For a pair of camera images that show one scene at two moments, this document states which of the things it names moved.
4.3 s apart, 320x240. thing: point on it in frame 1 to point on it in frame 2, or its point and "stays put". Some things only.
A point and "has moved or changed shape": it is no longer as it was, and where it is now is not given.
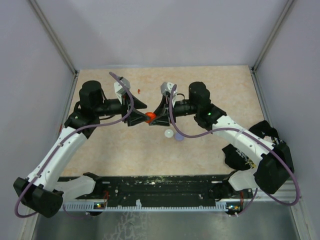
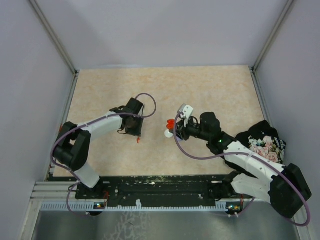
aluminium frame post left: [60, 46] stays put
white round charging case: [169, 133] stays put
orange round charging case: [152, 116] has moved or changed shape
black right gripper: [163, 109] to [181, 131]
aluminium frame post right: [267, 45] stays put
